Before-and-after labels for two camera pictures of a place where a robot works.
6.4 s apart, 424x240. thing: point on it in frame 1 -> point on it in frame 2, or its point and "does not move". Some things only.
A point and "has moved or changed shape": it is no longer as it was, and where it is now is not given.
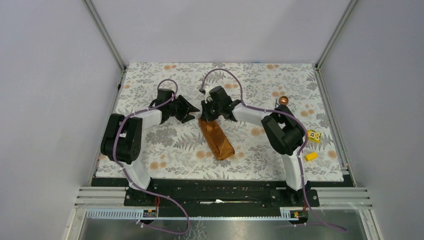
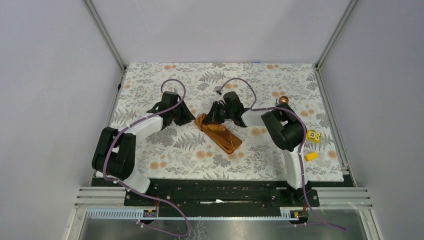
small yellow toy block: [314, 136] does not move
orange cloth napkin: [216, 139] has moved or changed shape
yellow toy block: [311, 156] does not move
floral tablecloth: [204, 121] does not move
